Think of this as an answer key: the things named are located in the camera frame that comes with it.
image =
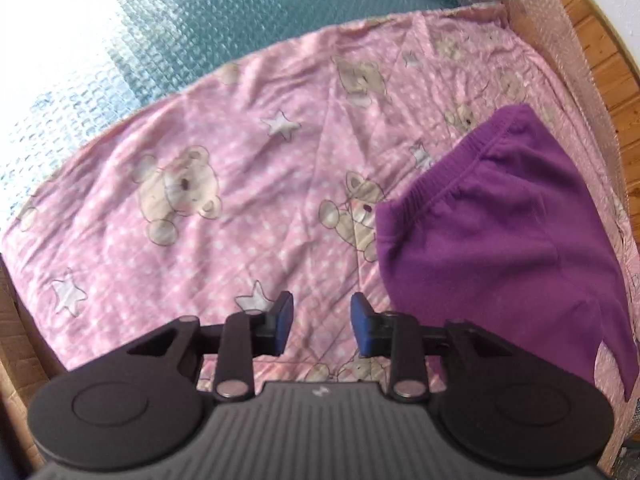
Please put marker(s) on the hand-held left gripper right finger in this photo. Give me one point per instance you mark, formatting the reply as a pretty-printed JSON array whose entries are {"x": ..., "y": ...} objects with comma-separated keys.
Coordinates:
[{"x": 361, "y": 326}]

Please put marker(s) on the pink bear print blanket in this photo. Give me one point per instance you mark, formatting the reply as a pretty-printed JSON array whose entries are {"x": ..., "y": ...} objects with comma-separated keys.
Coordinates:
[{"x": 210, "y": 180}]

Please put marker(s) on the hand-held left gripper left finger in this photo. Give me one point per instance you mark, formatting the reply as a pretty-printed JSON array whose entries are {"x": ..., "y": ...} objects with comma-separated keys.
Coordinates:
[{"x": 285, "y": 321}]

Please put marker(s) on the purple pants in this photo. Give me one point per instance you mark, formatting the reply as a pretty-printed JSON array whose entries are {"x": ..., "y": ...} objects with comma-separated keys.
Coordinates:
[{"x": 495, "y": 250}]

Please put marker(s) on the wooden headboard with gold trim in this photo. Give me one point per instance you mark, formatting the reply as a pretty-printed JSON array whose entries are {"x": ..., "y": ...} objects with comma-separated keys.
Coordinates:
[{"x": 607, "y": 75}]

